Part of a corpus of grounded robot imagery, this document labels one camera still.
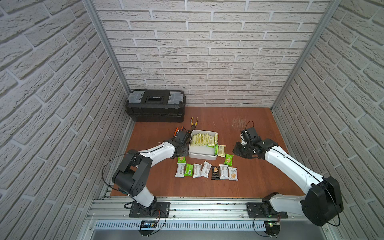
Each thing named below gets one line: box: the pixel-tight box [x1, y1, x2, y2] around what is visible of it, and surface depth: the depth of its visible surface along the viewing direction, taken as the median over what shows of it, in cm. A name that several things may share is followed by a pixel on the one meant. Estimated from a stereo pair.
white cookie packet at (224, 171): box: [219, 164, 230, 180], surface depth 87 cm
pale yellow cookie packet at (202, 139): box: [191, 132, 215, 148], surface depth 99 cm
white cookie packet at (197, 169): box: [193, 163, 203, 179], surface depth 87 cm
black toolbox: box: [125, 89, 187, 123], surface depth 102 cm
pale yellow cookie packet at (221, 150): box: [217, 144, 226, 158], surface depth 96 cm
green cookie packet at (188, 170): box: [184, 163, 194, 177], surface depth 87 cm
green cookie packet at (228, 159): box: [224, 153, 234, 166], surface depth 92 cm
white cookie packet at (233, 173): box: [227, 167, 239, 181], surface depth 87 cm
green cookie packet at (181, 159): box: [177, 156, 186, 163], surface depth 91 cm
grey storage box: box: [188, 129, 219, 161], surface depth 97 cm
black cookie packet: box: [211, 166, 221, 181], surface depth 87 cm
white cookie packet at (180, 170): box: [175, 163, 186, 178], surface depth 87 cm
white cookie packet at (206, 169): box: [201, 161, 213, 179], surface depth 88 cm
